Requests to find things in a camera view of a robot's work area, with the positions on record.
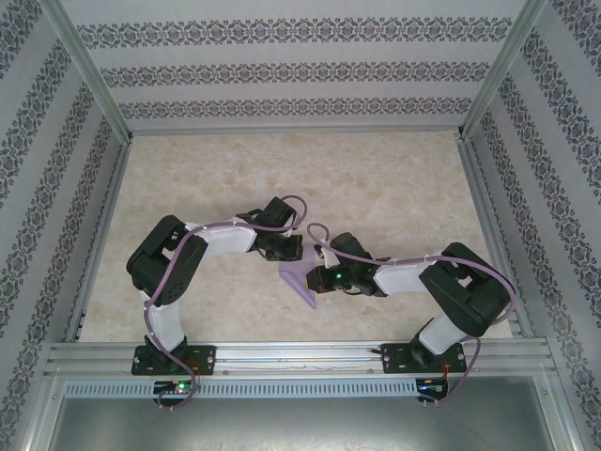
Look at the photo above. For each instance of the purple paper sheet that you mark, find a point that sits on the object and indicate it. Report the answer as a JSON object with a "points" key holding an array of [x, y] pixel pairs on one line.
{"points": [[293, 277]]}

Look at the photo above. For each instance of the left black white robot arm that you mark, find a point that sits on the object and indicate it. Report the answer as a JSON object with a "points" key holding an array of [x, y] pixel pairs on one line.
{"points": [[169, 244]]}

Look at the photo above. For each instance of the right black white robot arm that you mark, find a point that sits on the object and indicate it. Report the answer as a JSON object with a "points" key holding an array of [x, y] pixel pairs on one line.
{"points": [[469, 300]]}

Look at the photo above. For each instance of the controller board blue light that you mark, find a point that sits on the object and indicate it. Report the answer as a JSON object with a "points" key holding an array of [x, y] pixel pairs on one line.
{"points": [[429, 387]]}

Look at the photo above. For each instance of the grey metal panel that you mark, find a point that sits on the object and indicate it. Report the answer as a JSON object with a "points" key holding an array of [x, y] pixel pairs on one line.
{"points": [[300, 427]]}

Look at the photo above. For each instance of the controller board green light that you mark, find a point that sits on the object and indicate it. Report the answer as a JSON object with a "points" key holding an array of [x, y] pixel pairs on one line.
{"points": [[180, 387]]}

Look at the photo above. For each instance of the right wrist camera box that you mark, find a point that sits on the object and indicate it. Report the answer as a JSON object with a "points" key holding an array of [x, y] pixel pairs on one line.
{"points": [[322, 252]]}

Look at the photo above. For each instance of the aluminium mounting rail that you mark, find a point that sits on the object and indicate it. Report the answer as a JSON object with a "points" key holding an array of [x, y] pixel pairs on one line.
{"points": [[300, 357]]}

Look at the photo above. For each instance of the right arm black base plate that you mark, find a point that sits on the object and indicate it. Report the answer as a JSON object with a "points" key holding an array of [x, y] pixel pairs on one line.
{"points": [[394, 359]]}

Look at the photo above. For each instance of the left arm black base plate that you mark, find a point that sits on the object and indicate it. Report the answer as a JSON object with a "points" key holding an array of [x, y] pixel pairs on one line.
{"points": [[206, 359]]}

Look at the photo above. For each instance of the aluminium side rail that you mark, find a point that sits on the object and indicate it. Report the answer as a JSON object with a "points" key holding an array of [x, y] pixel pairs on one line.
{"points": [[484, 211], [107, 225]]}

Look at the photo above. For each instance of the aluminium frame post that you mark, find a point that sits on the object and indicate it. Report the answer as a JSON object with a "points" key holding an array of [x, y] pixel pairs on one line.
{"points": [[500, 70], [91, 70]]}

